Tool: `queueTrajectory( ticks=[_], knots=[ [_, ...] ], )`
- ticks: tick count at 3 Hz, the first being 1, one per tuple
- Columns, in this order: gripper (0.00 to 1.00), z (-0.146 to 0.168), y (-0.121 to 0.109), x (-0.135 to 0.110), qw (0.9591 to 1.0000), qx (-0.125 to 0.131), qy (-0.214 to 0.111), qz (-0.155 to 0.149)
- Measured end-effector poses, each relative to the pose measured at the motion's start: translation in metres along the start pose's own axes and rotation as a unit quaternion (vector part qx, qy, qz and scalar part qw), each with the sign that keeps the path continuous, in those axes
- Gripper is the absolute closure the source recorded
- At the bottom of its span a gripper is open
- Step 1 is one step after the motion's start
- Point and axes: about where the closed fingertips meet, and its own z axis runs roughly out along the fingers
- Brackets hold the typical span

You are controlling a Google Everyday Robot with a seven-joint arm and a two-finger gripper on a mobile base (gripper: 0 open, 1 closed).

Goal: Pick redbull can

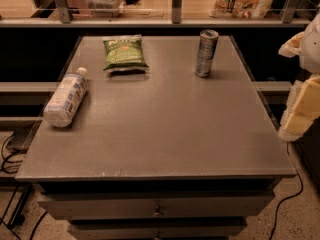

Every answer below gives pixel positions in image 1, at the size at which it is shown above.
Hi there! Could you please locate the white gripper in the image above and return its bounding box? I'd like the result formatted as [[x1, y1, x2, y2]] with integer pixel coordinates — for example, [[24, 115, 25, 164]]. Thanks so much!
[[278, 14, 320, 142]]

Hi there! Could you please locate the silver blue Red Bull can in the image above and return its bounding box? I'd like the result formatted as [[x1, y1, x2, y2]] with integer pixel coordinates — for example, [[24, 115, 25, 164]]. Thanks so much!
[[195, 29, 219, 78]]

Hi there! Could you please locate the colourful snack bag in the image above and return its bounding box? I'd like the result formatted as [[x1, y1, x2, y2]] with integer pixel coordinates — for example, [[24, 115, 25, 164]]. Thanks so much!
[[209, 0, 273, 19]]

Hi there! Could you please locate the grey drawer cabinet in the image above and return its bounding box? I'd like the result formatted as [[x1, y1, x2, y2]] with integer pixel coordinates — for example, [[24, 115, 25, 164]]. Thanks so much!
[[17, 36, 296, 226]]

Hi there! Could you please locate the lower grey drawer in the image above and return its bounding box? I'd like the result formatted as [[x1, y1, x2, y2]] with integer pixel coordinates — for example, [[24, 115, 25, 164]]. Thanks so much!
[[68, 218, 247, 240]]

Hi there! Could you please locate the grey drawer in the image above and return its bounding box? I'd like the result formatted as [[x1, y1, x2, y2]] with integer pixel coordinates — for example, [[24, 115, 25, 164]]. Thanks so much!
[[68, 218, 247, 240], [38, 191, 274, 221]]

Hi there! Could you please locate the green chip bag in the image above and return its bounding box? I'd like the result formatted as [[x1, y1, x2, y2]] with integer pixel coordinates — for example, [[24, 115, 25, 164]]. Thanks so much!
[[103, 35, 149, 73]]

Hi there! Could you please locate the clear plastic storage box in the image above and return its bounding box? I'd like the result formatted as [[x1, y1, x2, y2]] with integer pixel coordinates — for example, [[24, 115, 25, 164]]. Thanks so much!
[[85, 0, 124, 18]]

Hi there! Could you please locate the clear plastic water bottle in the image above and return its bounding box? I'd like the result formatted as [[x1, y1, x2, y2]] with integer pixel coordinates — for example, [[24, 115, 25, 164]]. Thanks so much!
[[43, 67, 88, 128]]

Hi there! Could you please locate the upper grey drawer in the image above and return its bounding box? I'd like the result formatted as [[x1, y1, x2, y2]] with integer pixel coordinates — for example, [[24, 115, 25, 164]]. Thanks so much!
[[38, 191, 274, 221]]

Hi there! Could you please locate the black power adapter box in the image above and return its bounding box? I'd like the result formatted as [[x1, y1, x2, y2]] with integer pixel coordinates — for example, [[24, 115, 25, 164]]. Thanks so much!
[[6, 124, 37, 153]]

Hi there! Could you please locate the black cable right floor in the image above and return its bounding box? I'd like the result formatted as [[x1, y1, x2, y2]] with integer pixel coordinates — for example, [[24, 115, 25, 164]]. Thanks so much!
[[268, 143, 305, 240]]

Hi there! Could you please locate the grey metal shelf rail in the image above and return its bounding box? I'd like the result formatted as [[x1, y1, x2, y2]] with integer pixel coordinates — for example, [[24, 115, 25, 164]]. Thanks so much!
[[0, 0, 319, 29]]

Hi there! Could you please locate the black cables left floor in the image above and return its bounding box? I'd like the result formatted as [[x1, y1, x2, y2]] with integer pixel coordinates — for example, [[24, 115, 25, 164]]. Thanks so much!
[[0, 123, 48, 240]]

